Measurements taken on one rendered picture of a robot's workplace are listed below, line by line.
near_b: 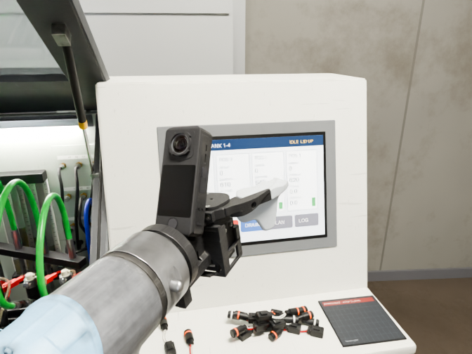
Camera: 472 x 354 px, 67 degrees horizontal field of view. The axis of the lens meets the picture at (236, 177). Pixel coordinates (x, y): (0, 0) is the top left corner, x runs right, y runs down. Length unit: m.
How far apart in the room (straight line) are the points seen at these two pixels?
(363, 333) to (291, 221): 0.32
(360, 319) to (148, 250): 0.78
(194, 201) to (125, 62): 1.87
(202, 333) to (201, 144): 0.65
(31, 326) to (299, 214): 0.81
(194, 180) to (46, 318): 0.17
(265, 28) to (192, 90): 1.33
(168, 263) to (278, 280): 0.73
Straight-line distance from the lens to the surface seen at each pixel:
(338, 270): 1.08
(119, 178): 0.92
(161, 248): 0.32
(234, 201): 0.40
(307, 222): 1.00
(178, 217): 0.36
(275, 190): 0.44
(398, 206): 2.72
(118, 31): 2.19
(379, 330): 1.01
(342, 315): 1.02
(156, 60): 2.16
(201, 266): 0.40
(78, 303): 0.27
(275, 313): 0.97
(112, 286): 0.28
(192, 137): 0.37
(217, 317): 0.99
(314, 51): 2.26
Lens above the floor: 1.63
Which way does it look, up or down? 20 degrees down
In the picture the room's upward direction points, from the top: straight up
